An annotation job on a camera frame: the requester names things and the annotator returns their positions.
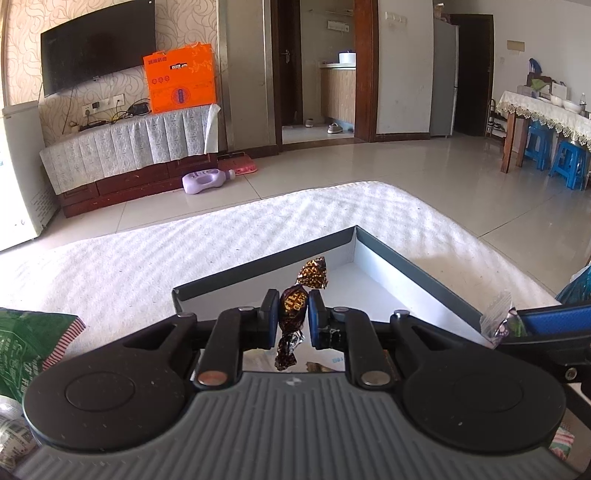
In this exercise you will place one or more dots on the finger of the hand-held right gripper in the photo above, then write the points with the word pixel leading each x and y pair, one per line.
pixel 558 321
pixel 554 357

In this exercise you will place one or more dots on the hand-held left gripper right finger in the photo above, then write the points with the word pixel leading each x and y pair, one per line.
pixel 316 318

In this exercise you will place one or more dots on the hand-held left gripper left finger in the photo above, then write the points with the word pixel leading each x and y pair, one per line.
pixel 270 318

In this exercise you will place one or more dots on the brown candy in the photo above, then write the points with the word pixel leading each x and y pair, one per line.
pixel 291 314
pixel 314 273

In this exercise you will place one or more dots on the small clear candy packet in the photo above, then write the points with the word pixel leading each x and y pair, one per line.
pixel 496 318

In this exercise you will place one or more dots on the pink patterned snack packet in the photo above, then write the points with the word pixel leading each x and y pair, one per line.
pixel 562 442

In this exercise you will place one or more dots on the grey tray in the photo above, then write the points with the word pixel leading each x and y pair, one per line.
pixel 406 295

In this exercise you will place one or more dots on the red striped green snack bag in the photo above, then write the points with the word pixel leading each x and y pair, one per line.
pixel 27 346

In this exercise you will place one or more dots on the clear plastic snack bag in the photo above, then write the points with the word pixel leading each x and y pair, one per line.
pixel 14 431

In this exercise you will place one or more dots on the blue plastic bag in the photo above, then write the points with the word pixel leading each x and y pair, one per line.
pixel 577 288

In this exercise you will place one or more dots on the purple detergent bottle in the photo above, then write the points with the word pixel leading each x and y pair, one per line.
pixel 205 181

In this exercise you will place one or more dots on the pink floor mat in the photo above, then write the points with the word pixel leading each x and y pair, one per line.
pixel 240 165

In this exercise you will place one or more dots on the wooden dining table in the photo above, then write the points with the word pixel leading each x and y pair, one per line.
pixel 512 145

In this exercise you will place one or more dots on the wooden TV cabinet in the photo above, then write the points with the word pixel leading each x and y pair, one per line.
pixel 138 182

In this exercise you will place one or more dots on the lace tablecloth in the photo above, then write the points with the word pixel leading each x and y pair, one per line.
pixel 545 115

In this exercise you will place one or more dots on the shoe rack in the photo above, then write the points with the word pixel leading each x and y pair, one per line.
pixel 495 120

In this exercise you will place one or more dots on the white bowl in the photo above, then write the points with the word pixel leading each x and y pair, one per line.
pixel 556 100
pixel 572 106

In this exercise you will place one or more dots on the wooden kitchen counter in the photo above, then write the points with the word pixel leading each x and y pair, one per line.
pixel 338 94

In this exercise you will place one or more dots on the white lace cabinet cloth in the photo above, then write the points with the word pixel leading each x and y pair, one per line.
pixel 129 143

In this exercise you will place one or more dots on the white cardboard box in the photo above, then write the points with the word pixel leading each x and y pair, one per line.
pixel 558 88

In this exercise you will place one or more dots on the black router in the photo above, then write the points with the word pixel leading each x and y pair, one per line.
pixel 140 109

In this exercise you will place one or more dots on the dark wooden door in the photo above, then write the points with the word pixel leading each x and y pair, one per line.
pixel 290 64

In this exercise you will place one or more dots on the dark brown door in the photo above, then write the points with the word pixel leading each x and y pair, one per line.
pixel 475 78

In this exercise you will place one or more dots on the orange gift box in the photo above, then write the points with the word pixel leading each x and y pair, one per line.
pixel 180 78

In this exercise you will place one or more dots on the black set-top box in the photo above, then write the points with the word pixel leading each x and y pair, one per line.
pixel 94 126

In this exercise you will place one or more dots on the white pot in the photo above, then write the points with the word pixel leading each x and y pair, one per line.
pixel 347 58

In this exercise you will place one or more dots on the grey refrigerator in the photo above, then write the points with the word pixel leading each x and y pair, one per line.
pixel 444 78

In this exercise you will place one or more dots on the white chest freezer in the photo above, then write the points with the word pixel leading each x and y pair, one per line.
pixel 21 175

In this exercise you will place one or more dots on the black television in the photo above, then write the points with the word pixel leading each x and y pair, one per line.
pixel 97 46

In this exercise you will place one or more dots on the wooden door frame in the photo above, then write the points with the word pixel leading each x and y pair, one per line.
pixel 367 69

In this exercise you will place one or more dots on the white wall socket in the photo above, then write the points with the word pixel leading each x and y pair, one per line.
pixel 104 104

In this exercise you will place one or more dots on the yellow wall panel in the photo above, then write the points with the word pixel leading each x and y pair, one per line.
pixel 516 45

